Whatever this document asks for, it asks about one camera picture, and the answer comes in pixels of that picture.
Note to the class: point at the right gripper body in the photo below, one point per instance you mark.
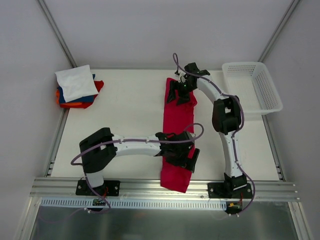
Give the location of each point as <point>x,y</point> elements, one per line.
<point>180,90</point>

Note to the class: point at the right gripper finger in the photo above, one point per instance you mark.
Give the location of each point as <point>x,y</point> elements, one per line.
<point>173,87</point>
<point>183,99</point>

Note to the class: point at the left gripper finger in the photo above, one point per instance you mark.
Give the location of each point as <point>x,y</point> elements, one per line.
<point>194,158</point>
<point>190,166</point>

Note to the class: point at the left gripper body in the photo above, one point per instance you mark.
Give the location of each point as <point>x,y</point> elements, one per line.
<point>184,155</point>

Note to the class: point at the pink red t shirt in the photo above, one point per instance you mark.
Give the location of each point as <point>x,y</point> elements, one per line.
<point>175,119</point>

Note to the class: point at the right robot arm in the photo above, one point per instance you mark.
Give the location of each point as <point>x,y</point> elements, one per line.
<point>227,120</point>

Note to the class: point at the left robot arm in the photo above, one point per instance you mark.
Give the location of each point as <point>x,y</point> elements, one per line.
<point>101,147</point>

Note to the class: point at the white plastic basket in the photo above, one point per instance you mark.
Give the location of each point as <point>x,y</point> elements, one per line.
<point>253,84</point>

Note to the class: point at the white folded t shirt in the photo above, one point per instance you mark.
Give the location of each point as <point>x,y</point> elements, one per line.
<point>66,76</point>

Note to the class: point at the blue folded t shirt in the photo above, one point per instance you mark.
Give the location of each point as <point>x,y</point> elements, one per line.
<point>61,96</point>

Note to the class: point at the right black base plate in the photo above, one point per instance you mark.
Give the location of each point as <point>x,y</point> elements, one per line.
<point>221,190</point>

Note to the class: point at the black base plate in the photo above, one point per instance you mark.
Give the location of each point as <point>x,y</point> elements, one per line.
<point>221,190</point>
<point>108,188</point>

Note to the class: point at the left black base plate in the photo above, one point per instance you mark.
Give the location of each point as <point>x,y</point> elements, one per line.
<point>108,188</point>

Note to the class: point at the white slotted cable duct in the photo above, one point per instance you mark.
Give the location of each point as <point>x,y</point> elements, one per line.
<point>135,204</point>

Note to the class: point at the aluminium mounting rail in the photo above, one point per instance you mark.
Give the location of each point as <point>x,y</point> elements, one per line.
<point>265,191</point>

